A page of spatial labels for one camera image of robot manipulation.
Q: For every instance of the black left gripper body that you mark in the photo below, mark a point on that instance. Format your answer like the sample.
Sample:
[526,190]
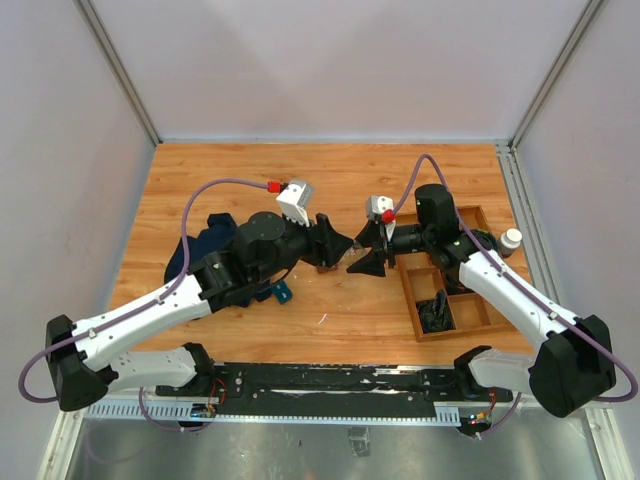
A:
[308,247]

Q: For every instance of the wooden compartment tray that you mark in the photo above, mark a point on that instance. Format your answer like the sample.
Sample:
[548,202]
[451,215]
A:
[471,314]

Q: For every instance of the red pill organizer box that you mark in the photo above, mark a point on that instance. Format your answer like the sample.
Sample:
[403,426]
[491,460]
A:
[322,269]

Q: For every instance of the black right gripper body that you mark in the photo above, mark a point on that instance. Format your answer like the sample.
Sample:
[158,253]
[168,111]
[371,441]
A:
[404,241]

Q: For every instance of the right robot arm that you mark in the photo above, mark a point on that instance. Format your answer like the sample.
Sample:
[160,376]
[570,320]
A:
[572,362]

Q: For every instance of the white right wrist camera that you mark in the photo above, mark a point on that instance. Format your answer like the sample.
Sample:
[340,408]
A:
[380,208]

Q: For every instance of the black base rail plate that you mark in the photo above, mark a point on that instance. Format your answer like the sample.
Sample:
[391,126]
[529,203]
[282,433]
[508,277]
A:
[330,391]

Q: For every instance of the clear pill bottle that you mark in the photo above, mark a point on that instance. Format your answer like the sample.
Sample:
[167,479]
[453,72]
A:
[355,253]

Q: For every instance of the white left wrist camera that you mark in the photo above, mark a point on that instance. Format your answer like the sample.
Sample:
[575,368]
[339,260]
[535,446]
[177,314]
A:
[293,201]

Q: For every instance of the dark navy cloth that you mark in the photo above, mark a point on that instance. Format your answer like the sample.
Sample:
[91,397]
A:
[200,250]

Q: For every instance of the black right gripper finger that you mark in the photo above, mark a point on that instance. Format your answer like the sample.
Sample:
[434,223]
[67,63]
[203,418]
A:
[371,234]
[373,264]

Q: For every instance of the white pill bottle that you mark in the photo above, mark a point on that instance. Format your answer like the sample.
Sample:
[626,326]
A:
[510,240]

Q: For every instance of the teal pill organizer box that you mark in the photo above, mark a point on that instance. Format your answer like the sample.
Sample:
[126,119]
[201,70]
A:
[282,292]

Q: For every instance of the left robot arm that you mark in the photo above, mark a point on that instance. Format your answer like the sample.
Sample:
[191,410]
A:
[90,358]

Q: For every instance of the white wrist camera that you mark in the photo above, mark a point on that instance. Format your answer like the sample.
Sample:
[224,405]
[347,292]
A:
[293,201]
[380,208]

